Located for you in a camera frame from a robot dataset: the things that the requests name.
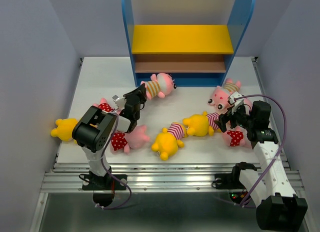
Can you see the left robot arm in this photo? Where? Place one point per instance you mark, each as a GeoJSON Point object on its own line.
{"type": "Point", "coordinates": [94, 132]}

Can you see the yellow bear plush right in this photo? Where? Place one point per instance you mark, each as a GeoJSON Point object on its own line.
{"type": "Point", "coordinates": [201, 124]}

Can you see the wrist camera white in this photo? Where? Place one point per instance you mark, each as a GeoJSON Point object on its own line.
{"type": "Point", "coordinates": [235, 98]}
{"type": "Point", "coordinates": [119, 102]}

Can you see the aluminium rail frame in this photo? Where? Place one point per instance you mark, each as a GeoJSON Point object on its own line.
{"type": "Point", "coordinates": [171, 195]}

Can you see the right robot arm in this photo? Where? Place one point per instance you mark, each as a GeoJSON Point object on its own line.
{"type": "Point", "coordinates": [278, 208]}

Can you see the yellow bear plush left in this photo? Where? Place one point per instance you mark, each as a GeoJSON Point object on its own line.
{"type": "Point", "coordinates": [64, 129]}

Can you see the yellow bear plush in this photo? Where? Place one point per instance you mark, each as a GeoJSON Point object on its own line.
{"type": "Point", "coordinates": [64, 129]}
{"type": "Point", "coordinates": [201, 124]}
{"type": "Point", "coordinates": [168, 141]}

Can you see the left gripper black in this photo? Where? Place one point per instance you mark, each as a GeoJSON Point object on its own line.
{"type": "Point", "coordinates": [140, 91]}

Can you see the pink pig plush right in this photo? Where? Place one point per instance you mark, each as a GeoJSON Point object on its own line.
{"type": "Point", "coordinates": [237, 137]}

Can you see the pink frog plush striped shirt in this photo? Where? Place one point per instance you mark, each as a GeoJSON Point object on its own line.
{"type": "Point", "coordinates": [161, 85]}

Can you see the yellow bear plush centre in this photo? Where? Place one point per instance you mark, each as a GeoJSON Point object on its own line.
{"type": "Point", "coordinates": [168, 141]}

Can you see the pink pig plush dotted dress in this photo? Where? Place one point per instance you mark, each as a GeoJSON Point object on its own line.
{"type": "Point", "coordinates": [108, 106]}

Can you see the pink pig plush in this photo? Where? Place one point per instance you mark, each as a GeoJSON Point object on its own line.
{"type": "Point", "coordinates": [237, 137]}
{"type": "Point", "coordinates": [127, 141]}

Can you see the pink pig plush centre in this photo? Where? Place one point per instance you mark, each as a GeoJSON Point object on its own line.
{"type": "Point", "coordinates": [127, 141]}

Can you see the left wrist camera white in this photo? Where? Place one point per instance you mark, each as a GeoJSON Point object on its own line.
{"type": "Point", "coordinates": [119, 102]}

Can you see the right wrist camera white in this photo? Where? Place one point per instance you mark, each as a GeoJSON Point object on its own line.
{"type": "Point", "coordinates": [235, 98]}

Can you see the blue wooden toy shelf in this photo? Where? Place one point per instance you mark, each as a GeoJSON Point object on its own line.
{"type": "Point", "coordinates": [237, 24]}

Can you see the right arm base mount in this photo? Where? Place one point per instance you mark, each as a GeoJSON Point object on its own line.
{"type": "Point", "coordinates": [236, 190]}

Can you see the brown lower shelf board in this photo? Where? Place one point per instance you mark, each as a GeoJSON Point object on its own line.
{"type": "Point", "coordinates": [180, 67]}

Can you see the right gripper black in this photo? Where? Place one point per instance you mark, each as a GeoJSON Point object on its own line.
{"type": "Point", "coordinates": [224, 118]}

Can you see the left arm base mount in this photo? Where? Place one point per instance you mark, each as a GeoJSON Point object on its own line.
{"type": "Point", "coordinates": [104, 189]}

